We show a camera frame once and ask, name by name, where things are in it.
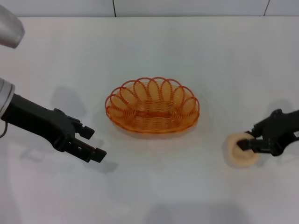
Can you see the pale round bread bun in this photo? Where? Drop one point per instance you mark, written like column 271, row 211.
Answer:
column 238, row 158

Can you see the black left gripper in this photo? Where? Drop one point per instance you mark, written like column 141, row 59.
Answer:
column 39, row 123

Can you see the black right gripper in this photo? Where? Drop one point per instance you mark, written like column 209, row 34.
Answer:
column 280, row 130

